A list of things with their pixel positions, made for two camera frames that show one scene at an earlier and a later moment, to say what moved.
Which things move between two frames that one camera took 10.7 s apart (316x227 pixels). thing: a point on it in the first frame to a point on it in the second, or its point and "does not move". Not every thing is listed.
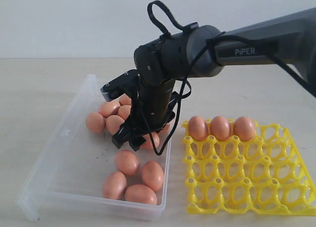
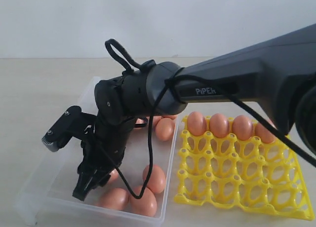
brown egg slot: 244,127 does not move
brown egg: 153,175 does not move
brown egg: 148,144 to 266,136
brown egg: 127,162 to 114,177
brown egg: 115,185 to 116,198
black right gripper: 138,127 to 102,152
